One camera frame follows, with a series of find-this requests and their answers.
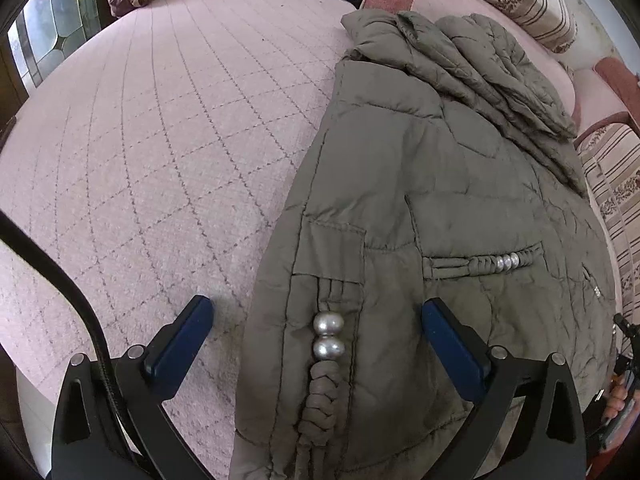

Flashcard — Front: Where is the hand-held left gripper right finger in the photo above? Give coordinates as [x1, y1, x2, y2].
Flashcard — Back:
[421, 297, 586, 480]

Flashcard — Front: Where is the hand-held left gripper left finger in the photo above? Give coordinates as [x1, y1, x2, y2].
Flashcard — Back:
[50, 295, 216, 480]

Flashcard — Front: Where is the pink red sofa backrest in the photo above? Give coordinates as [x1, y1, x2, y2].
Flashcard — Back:
[560, 57, 640, 126]

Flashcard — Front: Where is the olive quilted hooded jacket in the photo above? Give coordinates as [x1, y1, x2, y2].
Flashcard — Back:
[227, 10, 626, 480]

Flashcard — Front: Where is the stained glass door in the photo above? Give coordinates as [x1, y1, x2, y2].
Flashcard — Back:
[7, 0, 98, 93]

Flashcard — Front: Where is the long striped floral cushion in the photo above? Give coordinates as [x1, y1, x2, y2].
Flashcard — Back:
[574, 122, 640, 321]

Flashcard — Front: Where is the person's right hand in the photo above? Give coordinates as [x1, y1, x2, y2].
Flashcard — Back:
[602, 373, 636, 425]

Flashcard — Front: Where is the pink quilted bed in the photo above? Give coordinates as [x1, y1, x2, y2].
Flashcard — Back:
[0, 0, 628, 480]

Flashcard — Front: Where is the black cable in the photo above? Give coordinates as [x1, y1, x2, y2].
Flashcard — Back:
[0, 210, 146, 480]

